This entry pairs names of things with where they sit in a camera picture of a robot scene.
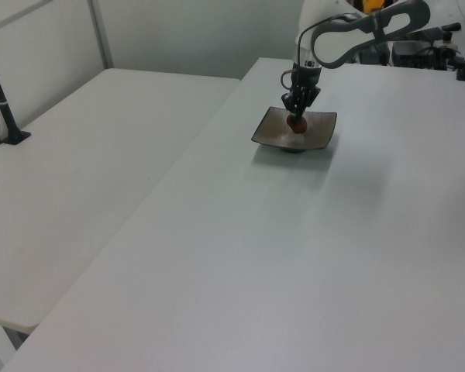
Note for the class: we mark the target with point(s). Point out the square brown ceramic plate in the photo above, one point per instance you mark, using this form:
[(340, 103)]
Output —
[(314, 131)]

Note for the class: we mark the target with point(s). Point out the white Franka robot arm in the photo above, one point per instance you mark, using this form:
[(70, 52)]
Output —
[(352, 35)]

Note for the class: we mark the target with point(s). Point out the black equipment box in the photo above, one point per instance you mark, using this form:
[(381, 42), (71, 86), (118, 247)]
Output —
[(412, 52)]

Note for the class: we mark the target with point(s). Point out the grey metal corner frame post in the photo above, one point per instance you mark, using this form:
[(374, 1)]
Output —
[(101, 33)]

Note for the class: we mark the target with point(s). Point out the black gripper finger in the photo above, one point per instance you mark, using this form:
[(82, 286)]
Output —
[(292, 105), (307, 104)]

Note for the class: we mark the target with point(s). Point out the black pole with base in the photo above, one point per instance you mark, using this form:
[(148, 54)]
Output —
[(2, 100)]

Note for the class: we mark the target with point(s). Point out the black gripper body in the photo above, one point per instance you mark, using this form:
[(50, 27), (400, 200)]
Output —
[(305, 83)]

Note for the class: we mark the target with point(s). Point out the yellow object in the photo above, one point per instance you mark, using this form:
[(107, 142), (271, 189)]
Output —
[(373, 4)]

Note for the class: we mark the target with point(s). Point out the small round reddish-brown food item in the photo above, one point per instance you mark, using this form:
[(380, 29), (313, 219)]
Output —
[(298, 126)]

